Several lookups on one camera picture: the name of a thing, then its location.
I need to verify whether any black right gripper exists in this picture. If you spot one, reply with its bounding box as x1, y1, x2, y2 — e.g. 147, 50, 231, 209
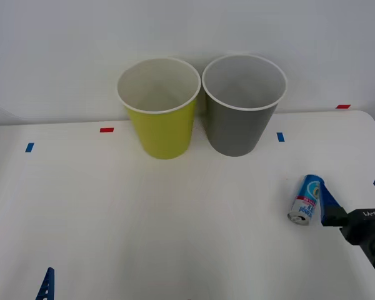
318, 179, 375, 248

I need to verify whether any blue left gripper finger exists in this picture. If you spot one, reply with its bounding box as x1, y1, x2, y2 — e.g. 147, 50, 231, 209
35, 266, 56, 300

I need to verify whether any blue drink can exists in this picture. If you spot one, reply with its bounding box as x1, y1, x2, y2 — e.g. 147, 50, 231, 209
287, 174, 325, 226

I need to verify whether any grey plastic bin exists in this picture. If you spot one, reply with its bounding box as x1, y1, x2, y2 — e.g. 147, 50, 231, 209
201, 54, 288, 158

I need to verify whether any yellow-green plastic bin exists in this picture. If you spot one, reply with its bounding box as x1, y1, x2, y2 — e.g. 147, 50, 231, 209
116, 56, 202, 161

